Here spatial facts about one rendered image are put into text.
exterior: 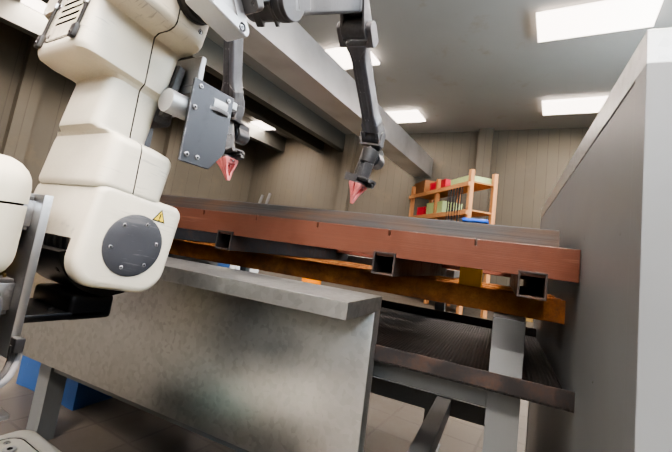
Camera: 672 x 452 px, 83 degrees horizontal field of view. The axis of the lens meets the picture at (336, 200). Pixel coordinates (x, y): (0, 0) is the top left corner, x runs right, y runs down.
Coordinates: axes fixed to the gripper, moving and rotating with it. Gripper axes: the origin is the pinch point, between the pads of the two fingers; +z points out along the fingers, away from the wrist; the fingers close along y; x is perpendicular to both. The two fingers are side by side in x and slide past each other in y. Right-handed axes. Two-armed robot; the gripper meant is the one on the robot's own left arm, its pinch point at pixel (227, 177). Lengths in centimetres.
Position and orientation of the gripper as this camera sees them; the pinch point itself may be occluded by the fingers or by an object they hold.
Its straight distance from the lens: 133.4
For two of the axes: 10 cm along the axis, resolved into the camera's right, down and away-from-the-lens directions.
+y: -9.3, 1.4, 3.5
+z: 0.8, 9.8, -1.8
